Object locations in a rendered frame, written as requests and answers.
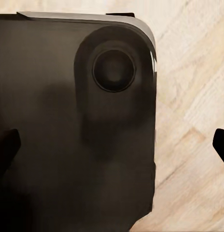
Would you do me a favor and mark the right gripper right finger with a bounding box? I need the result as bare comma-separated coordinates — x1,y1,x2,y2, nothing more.
212,129,224,162

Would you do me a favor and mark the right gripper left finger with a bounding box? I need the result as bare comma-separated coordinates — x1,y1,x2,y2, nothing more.
0,129,21,181

